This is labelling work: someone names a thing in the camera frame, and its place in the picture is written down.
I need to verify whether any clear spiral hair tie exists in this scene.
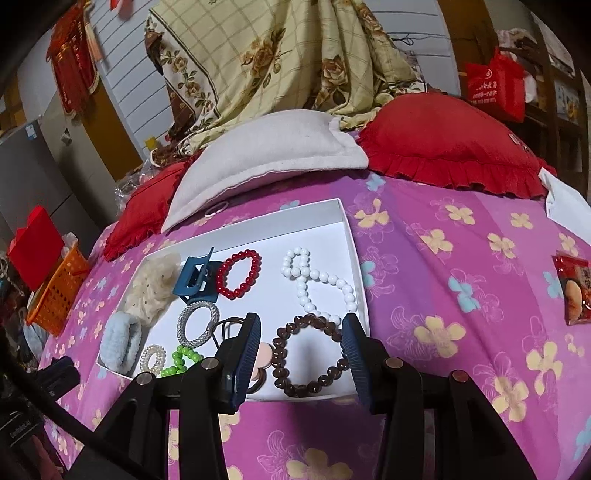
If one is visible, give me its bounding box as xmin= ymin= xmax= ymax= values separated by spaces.
xmin=140 ymin=344 xmax=169 ymax=374

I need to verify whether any white pearl necklace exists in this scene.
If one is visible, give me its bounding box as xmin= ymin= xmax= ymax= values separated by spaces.
xmin=281 ymin=247 xmax=358 ymax=324

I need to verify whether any green bead bracelet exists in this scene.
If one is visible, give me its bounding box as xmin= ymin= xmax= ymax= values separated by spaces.
xmin=159 ymin=345 xmax=204 ymax=378

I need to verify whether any small red ruffled pillow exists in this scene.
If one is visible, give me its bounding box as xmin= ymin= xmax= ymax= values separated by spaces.
xmin=102 ymin=159 xmax=192 ymax=261

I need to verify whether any peach round hair tie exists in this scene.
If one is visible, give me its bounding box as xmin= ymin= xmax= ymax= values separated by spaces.
xmin=247 ymin=342 xmax=275 ymax=393

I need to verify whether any cream lace scrunchie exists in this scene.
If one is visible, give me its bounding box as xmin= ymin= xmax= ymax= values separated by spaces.
xmin=124 ymin=251 xmax=183 ymax=328

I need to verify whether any white paper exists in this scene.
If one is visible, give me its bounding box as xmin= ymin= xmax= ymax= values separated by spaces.
xmin=538 ymin=167 xmax=591 ymax=232

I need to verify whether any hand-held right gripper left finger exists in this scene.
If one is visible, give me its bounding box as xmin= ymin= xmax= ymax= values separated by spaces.
xmin=95 ymin=312 xmax=262 ymax=480

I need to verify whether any red hanging decoration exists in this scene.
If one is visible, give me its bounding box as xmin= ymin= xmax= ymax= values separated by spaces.
xmin=46 ymin=4 xmax=100 ymax=118

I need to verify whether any grey cloth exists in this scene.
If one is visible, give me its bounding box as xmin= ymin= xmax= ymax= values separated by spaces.
xmin=18 ymin=320 xmax=49 ymax=365

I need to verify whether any silver rhinestone hair tie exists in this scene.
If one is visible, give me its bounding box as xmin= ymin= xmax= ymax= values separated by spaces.
xmin=177 ymin=300 xmax=220 ymax=344

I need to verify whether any brown bead bracelet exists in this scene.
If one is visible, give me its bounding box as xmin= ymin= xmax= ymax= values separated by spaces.
xmin=271 ymin=313 xmax=358 ymax=398

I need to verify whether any pink floral bedsheet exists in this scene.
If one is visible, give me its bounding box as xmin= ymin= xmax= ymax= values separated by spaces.
xmin=37 ymin=129 xmax=591 ymax=480

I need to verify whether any clear plastic bag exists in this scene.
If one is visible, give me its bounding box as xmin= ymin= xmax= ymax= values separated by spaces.
xmin=115 ymin=171 xmax=153 ymax=217

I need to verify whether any black hair tie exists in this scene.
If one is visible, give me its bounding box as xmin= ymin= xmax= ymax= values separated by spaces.
xmin=210 ymin=316 xmax=245 ymax=352

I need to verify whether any wooden shelf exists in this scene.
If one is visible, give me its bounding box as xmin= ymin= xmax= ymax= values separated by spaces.
xmin=496 ymin=18 xmax=585 ymax=171

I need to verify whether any blue hair claw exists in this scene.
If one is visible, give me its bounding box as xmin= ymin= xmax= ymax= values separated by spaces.
xmin=173 ymin=247 xmax=225 ymax=298

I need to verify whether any white cardboard box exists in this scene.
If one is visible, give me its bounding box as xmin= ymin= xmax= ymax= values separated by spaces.
xmin=96 ymin=198 xmax=370 ymax=403

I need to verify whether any large red ruffled pillow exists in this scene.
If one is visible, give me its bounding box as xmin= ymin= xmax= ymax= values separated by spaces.
xmin=358 ymin=92 xmax=557 ymax=199

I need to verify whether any red snack packet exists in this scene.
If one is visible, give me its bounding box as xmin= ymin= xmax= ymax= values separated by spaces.
xmin=551 ymin=253 xmax=591 ymax=327

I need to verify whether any pale blue fluffy scrunchie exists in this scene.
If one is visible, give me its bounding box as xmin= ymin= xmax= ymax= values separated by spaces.
xmin=100 ymin=311 xmax=142 ymax=372

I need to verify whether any red shopping bag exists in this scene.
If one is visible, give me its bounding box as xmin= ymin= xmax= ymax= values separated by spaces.
xmin=464 ymin=46 xmax=527 ymax=123

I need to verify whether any orange plastic basket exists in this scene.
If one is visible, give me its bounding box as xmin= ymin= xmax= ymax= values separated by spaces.
xmin=25 ymin=242 xmax=93 ymax=337

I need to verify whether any beige floral quilt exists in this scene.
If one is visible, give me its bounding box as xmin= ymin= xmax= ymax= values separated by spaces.
xmin=144 ymin=0 xmax=426 ymax=169

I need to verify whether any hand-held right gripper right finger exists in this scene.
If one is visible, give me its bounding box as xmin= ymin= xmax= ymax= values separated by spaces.
xmin=341 ymin=314 xmax=539 ymax=480

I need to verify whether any white pillow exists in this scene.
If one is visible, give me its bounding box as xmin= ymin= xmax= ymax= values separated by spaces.
xmin=161 ymin=109 xmax=370 ymax=234

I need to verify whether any grey refrigerator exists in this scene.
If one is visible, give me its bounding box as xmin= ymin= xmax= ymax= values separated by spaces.
xmin=0 ymin=122 xmax=105 ymax=259

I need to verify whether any red bead bracelet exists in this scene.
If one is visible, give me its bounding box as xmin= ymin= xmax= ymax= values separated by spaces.
xmin=215 ymin=249 xmax=262 ymax=301

